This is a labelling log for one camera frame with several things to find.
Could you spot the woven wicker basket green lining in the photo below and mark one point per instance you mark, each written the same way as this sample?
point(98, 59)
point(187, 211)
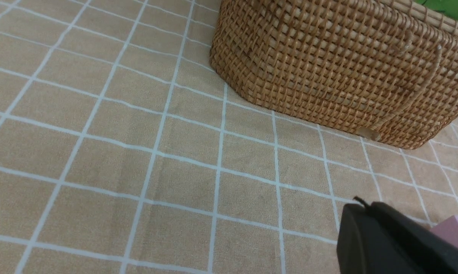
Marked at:
point(385, 70)

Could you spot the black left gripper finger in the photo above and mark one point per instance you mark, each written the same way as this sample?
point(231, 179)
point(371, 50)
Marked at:
point(377, 239)

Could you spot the checkered beige tablecloth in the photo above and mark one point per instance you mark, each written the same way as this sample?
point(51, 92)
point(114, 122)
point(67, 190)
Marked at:
point(123, 152)

